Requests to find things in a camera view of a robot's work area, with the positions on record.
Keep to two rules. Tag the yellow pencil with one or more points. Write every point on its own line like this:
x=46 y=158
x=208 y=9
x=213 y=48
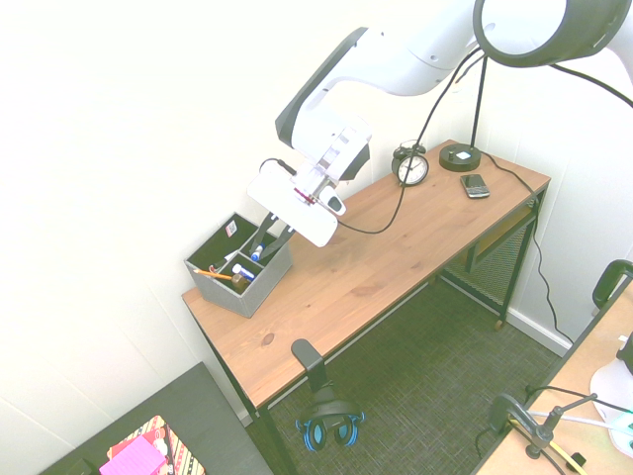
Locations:
x=212 y=273

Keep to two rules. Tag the black desk lamp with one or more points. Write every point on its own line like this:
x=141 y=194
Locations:
x=524 y=54

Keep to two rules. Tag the black table clamp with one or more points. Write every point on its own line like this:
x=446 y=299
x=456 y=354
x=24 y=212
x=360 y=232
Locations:
x=516 y=418

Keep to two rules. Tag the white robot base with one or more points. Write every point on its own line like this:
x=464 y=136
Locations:
x=610 y=386

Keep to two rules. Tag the black headphone hook clamp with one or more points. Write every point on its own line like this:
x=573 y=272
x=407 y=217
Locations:
x=309 y=358

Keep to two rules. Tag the bright pink box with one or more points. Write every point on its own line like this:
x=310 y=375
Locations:
x=131 y=457

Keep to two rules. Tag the patterned striped gift box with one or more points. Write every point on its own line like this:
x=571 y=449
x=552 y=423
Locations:
x=180 y=450

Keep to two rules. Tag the black keypad mobile phone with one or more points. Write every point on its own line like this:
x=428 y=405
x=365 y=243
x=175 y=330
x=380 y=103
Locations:
x=475 y=186

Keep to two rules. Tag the black twin-bell alarm clock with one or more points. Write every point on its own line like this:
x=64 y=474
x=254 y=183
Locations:
x=410 y=168

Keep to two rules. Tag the black low cabinet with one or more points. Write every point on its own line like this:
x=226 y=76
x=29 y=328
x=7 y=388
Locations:
x=198 y=410

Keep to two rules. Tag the blue and white marker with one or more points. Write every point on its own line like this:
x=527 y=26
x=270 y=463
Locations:
x=256 y=255

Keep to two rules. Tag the grey felt desk organizer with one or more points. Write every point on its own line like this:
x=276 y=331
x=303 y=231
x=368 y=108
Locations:
x=247 y=292

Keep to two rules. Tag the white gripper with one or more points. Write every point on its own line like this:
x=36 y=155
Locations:
x=287 y=205

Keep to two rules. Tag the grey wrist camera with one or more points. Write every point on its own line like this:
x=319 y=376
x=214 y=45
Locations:
x=334 y=202

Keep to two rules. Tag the black and blue headphones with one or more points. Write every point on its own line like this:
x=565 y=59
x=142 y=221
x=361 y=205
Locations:
x=329 y=420

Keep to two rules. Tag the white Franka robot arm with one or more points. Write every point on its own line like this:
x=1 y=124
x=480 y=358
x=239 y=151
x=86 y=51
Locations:
x=346 y=94

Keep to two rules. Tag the small brown bottle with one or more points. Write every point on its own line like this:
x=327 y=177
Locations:
x=240 y=283

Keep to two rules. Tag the wooden desk black frame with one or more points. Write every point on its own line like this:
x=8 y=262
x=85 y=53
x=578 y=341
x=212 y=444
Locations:
x=514 y=277

